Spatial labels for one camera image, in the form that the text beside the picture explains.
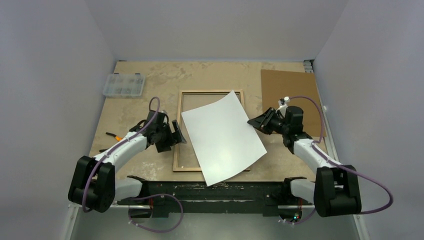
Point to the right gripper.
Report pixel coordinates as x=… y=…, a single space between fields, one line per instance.
x=271 y=120

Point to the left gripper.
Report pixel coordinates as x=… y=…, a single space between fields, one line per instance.
x=166 y=146

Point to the printed photo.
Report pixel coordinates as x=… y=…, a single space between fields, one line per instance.
x=223 y=141

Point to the black wooden picture frame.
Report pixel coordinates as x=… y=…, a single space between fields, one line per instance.
x=196 y=92

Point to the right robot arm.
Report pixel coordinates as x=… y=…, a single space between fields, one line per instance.
x=335 y=190

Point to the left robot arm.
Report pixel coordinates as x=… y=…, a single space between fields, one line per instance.
x=94 y=185

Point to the clear plastic organizer box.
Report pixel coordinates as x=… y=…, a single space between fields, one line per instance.
x=121 y=85

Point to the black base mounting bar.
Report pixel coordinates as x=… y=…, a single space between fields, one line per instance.
x=270 y=199

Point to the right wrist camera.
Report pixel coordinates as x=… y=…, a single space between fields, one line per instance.
x=283 y=104

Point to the orange handled pliers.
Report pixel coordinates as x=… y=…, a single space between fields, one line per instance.
x=116 y=137

